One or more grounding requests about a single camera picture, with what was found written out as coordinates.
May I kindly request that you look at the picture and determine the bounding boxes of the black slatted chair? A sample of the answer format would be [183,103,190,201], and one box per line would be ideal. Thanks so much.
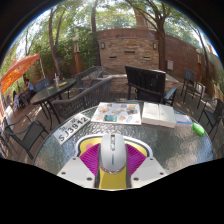
[124,65,179,107]

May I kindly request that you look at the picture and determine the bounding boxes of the wooden lamp post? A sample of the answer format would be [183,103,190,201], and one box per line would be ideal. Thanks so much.
[72,35,83,75]
[196,49,203,83]

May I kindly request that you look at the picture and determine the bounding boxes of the green tube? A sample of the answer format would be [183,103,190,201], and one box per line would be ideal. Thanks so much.
[191,121,206,137]

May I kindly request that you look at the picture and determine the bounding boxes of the grey wall utility box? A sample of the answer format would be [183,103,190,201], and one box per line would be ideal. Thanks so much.
[166,59,175,71]

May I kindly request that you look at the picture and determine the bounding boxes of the round dark patio table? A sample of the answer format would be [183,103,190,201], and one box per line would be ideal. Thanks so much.
[29,78,77,130]

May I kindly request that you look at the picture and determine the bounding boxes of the clear drink bottle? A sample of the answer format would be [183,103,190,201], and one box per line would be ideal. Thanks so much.
[53,72,61,87]

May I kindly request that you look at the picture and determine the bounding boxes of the white licence plate card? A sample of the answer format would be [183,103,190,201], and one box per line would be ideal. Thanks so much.
[52,113,92,146]

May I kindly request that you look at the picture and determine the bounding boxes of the black metal armchair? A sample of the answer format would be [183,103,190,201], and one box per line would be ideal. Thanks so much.
[180,70,207,98]
[197,97,224,135]

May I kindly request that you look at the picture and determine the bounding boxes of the person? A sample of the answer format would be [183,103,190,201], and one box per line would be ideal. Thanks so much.
[22,77,36,98]
[12,90,22,108]

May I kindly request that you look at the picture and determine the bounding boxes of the orange canopy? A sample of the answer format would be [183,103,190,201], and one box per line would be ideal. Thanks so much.
[0,53,42,95]

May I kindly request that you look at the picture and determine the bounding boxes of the black metal mesh chair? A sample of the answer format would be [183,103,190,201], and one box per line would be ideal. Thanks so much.
[1,116,50,161]

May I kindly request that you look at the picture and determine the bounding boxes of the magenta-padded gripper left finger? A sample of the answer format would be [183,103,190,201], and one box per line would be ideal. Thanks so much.
[57,143,101,189]

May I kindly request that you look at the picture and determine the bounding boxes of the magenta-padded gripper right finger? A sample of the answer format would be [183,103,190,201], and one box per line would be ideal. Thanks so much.
[125,143,169,189]

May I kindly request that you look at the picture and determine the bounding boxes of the white book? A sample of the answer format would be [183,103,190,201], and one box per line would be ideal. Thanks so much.
[141,101,178,129]

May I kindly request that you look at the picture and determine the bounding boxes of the stone garden table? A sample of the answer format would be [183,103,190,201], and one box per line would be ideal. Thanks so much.
[102,73,180,95]

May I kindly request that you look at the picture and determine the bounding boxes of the yellow duck-shaped mouse pad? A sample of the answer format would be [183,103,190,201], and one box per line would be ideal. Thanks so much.
[74,133,154,190]

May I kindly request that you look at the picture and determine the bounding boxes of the white computer mouse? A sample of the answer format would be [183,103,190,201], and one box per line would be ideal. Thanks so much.
[98,133,128,175]

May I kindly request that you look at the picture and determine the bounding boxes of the colourful picture sheet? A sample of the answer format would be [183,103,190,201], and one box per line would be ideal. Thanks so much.
[90,101,143,126]

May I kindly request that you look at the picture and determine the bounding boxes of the dark wicker chair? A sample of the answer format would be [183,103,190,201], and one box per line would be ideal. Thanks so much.
[74,65,107,92]
[51,77,114,123]

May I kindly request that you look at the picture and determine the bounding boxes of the thin pale booklet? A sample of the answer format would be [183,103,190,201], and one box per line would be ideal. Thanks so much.
[174,113,194,126]

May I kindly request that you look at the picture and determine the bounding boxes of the blue chair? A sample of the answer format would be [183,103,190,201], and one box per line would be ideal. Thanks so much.
[33,76,52,93]

